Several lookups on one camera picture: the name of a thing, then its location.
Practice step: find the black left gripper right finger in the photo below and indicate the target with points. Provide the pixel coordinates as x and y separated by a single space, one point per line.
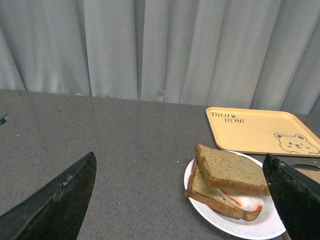
296 198

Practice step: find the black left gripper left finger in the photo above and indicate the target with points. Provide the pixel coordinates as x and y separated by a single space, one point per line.
57 210

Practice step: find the white plate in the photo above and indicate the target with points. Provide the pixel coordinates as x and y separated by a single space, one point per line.
266 226

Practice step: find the bread slice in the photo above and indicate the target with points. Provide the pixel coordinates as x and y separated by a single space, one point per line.
198 190
227 170

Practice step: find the white egg filling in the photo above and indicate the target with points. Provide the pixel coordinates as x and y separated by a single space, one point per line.
243 201

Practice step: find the yellow bear tray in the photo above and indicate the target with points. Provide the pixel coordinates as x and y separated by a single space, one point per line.
262 131

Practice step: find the grey curtain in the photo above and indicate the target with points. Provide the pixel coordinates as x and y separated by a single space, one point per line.
251 54

